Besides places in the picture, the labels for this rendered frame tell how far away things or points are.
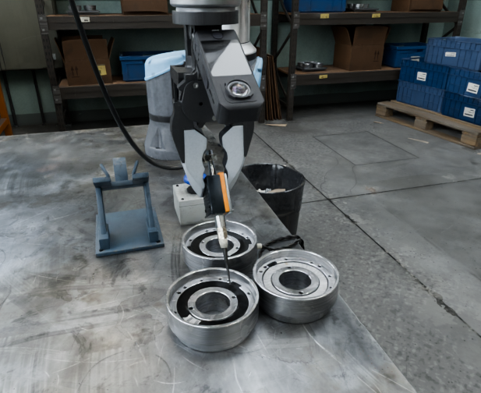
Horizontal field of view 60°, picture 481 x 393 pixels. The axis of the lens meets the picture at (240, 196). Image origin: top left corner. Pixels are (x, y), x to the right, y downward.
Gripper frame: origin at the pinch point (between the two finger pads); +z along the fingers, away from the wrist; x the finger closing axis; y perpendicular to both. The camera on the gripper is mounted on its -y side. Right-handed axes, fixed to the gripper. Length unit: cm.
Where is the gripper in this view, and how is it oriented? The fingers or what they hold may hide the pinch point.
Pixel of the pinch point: (214, 188)
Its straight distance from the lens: 51.8
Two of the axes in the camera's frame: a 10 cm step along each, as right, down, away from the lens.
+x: -9.6, 1.3, -2.6
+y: -2.9, -4.2, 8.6
